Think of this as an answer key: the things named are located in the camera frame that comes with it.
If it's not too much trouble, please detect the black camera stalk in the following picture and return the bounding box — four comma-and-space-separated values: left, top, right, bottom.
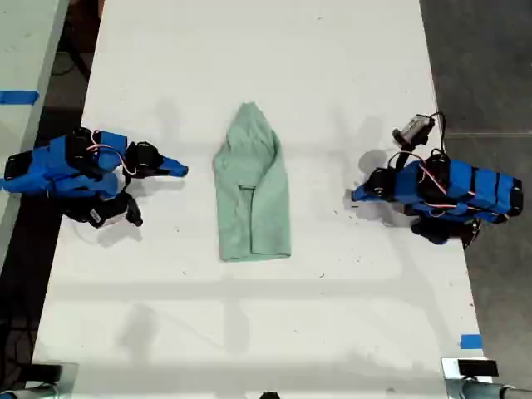
388, 145, 419, 170

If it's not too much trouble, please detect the white side table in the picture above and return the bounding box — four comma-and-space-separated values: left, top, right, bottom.
0, 0, 71, 261

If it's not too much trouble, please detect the long blue tape strip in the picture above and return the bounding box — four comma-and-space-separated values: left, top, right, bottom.
0, 90, 41, 106

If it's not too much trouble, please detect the small black box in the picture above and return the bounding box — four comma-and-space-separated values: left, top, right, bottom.
456, 359, 500, 377

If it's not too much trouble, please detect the grey pipe fitting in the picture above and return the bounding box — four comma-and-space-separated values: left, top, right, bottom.
461, 380, 532, 399

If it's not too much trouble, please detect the pale green T-shirt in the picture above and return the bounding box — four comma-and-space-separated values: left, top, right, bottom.
212, 101, 293, 264

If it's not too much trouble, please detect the black camera cable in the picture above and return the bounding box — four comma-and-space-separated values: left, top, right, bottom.
427, 110, 449, 157

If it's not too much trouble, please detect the grey metal clamp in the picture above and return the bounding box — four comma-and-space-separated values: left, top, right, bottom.
0, 361, 80, 399

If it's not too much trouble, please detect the black camera box white label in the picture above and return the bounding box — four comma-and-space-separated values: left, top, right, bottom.
87, 193, 145, 229

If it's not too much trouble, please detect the grey camera box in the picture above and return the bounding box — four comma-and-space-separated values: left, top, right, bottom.
392, 115, 437, 149

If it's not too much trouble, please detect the white metal bracket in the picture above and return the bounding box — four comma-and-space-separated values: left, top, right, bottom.
440, 357, 506, 399

